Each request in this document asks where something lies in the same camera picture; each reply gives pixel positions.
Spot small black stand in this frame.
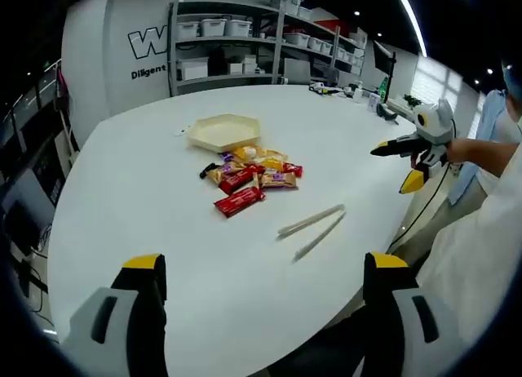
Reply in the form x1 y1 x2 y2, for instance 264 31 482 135
376 103 400 126

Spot cream hexagonal container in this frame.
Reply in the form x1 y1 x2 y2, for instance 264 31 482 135
187 113 263 153

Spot black monitor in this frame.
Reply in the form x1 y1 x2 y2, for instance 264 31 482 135
372 39 399 84

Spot row of white storage boxes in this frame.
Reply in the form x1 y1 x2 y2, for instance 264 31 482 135
175 0 367 76

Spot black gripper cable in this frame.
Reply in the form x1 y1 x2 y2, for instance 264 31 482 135
389 164 454 250

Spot grey metal shelf rack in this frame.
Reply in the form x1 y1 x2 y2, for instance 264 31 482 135
166 0 368 98

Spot grey flat panel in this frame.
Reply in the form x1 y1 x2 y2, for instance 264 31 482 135
283 58 313 86

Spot pile of snack food packets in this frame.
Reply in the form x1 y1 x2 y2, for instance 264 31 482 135
198 144 305 220

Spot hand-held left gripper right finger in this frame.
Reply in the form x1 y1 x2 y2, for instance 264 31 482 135
362 251 470 377

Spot person's right hand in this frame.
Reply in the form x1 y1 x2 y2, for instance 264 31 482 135
445 138 471 165

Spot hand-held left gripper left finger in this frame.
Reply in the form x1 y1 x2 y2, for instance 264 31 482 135
60 253 169 377

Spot dark equipment rack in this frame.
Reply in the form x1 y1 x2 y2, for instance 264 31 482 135
0 58 81 313

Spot person in white coat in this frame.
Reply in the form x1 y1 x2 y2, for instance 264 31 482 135
414 146 522 353

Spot pale food tongs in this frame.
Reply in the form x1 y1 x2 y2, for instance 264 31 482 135
276 203 347 264

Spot large white cardboard box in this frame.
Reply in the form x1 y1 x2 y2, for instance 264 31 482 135
176 57 210 82

